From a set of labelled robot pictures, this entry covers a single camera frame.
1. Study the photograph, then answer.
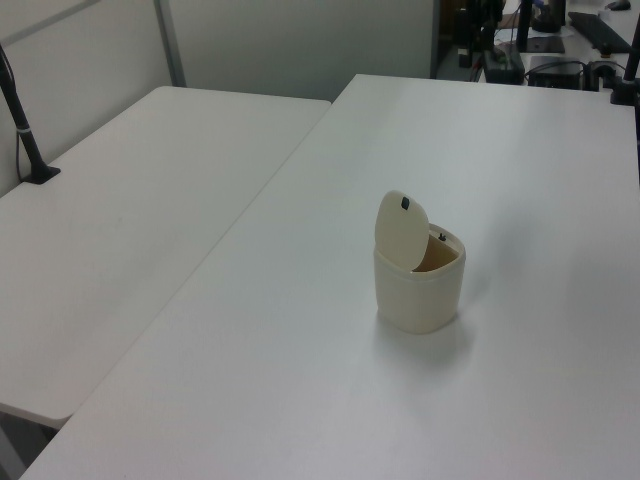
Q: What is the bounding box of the grey metal partition post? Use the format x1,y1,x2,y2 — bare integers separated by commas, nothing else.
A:
153,0,187,89

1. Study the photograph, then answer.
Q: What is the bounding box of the black power box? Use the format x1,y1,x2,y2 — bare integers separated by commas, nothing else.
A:
481,51,526,85

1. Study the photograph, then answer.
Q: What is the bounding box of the cream plastic trash bin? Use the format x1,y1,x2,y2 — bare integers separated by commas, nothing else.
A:
372,224,467,335

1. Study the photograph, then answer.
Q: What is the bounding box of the black computer keyboard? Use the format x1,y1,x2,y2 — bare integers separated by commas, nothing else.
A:
568,11,634,54

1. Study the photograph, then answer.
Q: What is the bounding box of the cream round bin lid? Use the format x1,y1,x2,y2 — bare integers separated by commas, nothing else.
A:
374,188,430,274

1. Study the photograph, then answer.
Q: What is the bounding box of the black camera stand pole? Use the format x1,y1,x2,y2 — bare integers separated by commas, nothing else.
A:
0,42,62,187

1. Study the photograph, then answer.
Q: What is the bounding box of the black electronics box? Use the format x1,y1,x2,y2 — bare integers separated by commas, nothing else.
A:
524,59,587,90

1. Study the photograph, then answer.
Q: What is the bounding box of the black monitor stand pole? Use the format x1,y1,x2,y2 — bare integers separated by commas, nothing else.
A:
516,0,532,53

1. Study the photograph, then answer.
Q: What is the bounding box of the black clamp stand pole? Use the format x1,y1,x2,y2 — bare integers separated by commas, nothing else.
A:
608,27,640,106

